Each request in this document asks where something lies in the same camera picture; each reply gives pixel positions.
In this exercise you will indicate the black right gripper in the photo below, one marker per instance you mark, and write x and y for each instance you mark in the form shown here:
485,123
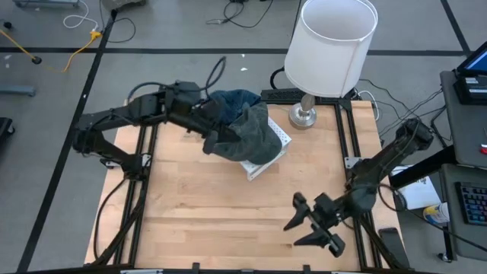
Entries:
327,213

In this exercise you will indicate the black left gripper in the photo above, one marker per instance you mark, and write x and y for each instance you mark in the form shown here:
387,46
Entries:
190,104

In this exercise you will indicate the blue denim cap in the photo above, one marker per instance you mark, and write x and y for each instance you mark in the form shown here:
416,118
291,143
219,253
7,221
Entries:
232,104

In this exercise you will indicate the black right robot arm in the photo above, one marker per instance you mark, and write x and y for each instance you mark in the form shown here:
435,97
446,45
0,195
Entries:
384,160

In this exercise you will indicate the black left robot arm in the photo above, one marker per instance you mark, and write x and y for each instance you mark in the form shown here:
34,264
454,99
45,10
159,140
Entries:
114,114

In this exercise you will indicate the black edge clamp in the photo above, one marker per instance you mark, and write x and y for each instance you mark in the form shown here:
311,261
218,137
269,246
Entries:
195,268
306,268

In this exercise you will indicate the white perforated metal shelf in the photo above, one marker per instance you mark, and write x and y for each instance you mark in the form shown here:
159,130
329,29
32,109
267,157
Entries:
262,169

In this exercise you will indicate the silver metal bar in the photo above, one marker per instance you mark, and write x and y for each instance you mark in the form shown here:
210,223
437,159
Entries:
346,272
141,271

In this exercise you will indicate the black power strip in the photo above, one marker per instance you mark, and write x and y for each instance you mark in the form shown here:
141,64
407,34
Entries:
277,94

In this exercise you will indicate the black cart bar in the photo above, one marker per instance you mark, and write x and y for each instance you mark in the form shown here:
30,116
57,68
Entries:
422,167

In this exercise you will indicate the white wipes canister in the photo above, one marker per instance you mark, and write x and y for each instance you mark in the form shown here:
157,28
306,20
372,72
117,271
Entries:
437,214

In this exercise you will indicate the black caster wheel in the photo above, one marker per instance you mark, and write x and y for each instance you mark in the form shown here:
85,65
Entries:
443,257

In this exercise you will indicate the white shade silver table lamp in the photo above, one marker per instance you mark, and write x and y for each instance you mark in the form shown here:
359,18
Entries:
327,57

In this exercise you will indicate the grey floor object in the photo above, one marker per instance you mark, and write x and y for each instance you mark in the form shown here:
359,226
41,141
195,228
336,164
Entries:
121,3

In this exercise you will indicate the black keyboard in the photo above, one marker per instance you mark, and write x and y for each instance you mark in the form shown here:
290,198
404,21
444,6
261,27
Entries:
473,203

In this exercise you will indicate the grey work cart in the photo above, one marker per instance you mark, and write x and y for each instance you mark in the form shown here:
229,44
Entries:
468,129

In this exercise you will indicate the red button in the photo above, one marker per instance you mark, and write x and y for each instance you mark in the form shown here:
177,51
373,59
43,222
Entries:
484,149

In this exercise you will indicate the black round foot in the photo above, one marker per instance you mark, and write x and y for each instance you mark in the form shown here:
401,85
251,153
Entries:
37,60
7,25

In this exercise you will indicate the grey stand foot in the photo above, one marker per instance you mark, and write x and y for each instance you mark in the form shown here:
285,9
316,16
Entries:
17,90

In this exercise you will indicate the black electronic device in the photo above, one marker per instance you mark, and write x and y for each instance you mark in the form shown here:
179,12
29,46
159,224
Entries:
472,95

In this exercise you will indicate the grey metal base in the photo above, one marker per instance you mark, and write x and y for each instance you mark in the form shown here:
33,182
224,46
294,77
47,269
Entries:
45,3

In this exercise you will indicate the laptop screen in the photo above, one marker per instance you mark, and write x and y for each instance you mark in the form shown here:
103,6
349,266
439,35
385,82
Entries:
477,62

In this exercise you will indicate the silver corner bracket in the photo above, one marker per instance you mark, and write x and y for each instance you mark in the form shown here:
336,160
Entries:
350,163
146,160

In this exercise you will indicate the black aluminium table frame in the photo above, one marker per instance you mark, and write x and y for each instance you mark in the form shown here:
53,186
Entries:
338,122

